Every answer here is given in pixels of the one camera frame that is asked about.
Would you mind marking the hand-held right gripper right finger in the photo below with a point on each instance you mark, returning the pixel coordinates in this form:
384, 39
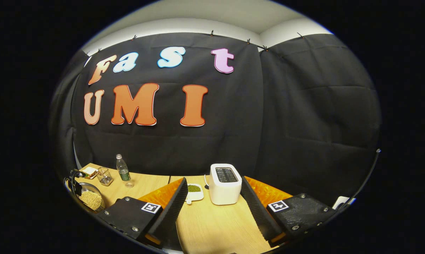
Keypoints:
258, 215

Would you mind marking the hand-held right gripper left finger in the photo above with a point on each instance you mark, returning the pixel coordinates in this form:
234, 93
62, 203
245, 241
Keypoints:
170, 215

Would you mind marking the white divided dish with beans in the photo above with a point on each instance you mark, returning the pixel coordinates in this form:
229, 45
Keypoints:
195, 195

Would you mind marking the white toaster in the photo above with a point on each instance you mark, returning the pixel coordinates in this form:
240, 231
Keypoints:
225, 192

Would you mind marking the clear plastic water bottle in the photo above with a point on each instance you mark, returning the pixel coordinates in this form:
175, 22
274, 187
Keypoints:
122, 173

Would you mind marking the pile of yellow soybeans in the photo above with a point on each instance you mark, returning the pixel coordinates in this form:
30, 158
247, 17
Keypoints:
91, 200

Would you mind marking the toast sandwich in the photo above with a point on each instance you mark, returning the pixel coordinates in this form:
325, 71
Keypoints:
90, 172

